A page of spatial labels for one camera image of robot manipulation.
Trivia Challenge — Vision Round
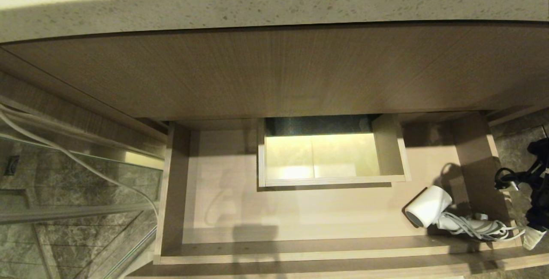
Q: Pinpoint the white hair dryer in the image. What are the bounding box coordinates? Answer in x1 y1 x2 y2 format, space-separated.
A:
404 186 511 242

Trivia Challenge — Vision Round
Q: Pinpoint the light wooden vanity drawer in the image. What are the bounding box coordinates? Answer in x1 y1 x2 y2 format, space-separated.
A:
152 110 549 278

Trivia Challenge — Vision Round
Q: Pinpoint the light wooden vanity cabinet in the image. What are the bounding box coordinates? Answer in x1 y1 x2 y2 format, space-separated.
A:
0 21 549 143

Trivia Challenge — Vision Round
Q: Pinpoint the aluminium glass door bar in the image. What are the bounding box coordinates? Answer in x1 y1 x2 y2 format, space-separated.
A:
0 203 157 225

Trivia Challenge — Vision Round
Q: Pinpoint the clear glass shower panel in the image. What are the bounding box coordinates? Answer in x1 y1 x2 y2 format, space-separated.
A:
0 135 164 279

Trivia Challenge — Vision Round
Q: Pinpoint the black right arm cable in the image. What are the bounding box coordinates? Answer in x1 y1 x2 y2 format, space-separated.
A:
494 159 541 192

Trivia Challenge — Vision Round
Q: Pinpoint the chrome floor rail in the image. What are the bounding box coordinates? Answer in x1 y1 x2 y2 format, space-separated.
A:
102 227 157 279

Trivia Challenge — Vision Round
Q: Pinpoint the thin white cable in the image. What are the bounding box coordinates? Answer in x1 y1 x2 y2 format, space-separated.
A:
0 107 160 219

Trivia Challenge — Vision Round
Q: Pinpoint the aluminium shower track rail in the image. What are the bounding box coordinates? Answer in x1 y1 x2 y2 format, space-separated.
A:
0 95 167 171

